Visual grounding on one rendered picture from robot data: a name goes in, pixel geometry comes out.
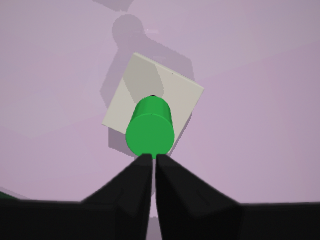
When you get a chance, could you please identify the beige square block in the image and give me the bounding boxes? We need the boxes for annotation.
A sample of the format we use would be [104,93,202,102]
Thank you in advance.
[101,52,204,153]

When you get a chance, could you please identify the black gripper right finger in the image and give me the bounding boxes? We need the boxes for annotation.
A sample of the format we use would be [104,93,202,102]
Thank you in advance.
[155,154,320,240]

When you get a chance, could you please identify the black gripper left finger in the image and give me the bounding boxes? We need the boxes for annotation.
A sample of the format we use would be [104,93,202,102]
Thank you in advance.
[0,153,153,240]

